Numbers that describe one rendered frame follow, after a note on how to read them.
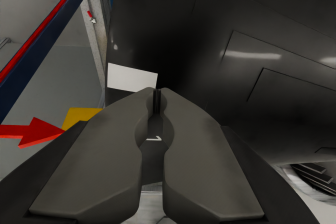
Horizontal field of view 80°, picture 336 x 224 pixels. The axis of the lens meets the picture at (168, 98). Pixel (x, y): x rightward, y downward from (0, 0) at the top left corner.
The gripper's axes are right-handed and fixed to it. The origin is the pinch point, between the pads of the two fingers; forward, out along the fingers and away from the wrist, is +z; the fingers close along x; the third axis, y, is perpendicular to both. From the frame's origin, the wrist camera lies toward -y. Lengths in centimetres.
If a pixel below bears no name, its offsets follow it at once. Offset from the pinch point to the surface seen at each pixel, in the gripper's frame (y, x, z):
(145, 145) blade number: 5.7, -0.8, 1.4
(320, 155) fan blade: 6.6, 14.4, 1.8
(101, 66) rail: 14.0, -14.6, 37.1
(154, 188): 65, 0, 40
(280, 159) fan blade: 7.5, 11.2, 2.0
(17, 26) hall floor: 27, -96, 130
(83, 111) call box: 19.0, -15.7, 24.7
